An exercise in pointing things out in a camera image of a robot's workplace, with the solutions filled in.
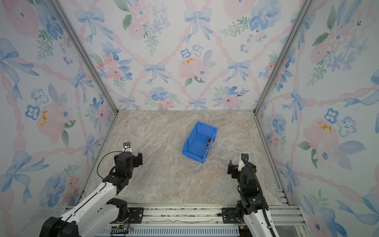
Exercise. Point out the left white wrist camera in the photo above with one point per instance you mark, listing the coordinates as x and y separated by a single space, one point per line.
127 147

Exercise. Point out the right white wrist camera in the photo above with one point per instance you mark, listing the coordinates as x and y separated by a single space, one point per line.
243 158

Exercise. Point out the right aluminium corner post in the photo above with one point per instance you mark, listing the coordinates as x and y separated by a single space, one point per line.
295 30

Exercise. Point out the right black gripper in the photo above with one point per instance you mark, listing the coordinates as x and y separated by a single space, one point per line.
234 169

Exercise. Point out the blue plastic storage bin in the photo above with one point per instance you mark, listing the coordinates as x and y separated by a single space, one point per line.
195 145

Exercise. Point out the left aluminium corner post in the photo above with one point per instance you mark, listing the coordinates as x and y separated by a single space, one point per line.
84 56

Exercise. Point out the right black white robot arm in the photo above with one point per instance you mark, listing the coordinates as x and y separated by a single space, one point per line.
252 208

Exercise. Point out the aluminium mounting rail frame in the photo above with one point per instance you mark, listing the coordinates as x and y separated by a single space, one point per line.
208 215

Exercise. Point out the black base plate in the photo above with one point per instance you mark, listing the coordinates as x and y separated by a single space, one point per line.
132 215
230 216

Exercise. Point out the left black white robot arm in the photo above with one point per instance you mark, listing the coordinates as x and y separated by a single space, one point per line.
101 207

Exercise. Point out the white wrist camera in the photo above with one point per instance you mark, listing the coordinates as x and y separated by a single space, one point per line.
127 147
243 158

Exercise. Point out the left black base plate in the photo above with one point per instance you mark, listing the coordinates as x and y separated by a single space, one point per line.
132 215

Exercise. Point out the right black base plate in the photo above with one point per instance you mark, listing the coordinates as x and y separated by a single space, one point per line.
230 216

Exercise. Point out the aluminium corner post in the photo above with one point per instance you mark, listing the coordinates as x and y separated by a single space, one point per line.
295 30
84 56

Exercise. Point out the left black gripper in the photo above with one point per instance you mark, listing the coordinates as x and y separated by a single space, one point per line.
137 159

